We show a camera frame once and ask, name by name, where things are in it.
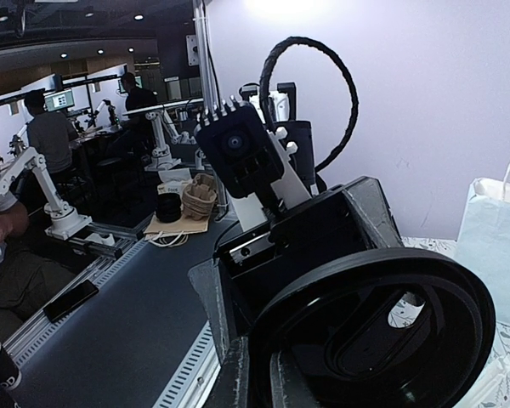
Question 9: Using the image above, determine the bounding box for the black braided cable loop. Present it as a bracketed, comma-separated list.
[257, 36, 361, 175]

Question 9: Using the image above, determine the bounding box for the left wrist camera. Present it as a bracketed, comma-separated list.
[194, 96, 314, 233]

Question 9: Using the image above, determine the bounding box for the black smartphone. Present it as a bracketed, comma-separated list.
[43, 280, 99, 323]

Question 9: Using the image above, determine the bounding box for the stack of brown cup carriers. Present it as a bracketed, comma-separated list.
[182, 173, 218, 221]

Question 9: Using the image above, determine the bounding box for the light blue paper bag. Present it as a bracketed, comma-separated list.
[455, 162, 510, 326]

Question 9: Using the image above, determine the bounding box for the left aluminium frame post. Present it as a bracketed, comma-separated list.
[193, 0, 221, 112]

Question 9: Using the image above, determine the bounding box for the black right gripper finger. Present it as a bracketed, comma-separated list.
[203, 337, 274, 408]

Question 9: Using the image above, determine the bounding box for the stack of black lids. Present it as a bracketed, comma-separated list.
[156, 192, 182, 224]

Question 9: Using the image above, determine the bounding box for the seated person dark shirt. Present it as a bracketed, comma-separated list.
[24, 90, 78, 174]

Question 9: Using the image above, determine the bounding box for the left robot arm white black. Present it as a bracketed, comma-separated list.
[190, 98, 402, 360]

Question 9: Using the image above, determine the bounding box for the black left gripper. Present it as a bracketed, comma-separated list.
[188, 176, 404, 370]

